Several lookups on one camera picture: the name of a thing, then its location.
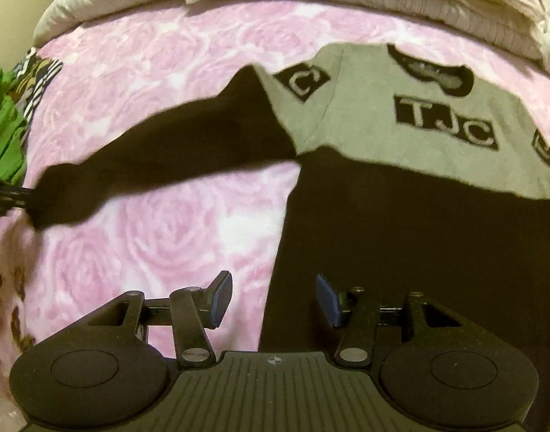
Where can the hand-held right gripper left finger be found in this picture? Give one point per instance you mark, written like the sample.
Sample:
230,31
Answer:
221,299

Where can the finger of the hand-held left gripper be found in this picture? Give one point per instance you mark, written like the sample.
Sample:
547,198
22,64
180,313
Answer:
7,186
7,202

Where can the grey ribbed blanket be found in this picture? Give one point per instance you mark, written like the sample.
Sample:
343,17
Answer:
414,13

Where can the grey and black sweater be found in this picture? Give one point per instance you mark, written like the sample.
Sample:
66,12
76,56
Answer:
392,234

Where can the green cloth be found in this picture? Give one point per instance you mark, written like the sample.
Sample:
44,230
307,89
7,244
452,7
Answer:
3,130

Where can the black and white patterned cloth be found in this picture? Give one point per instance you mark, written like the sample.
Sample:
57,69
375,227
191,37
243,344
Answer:
36,76

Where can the spotted blanket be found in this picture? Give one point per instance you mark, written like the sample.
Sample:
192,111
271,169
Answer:
5,288

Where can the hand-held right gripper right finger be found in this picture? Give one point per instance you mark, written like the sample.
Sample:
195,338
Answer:
327,301

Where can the pink rose blanket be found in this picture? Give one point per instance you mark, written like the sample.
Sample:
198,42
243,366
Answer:
167,76

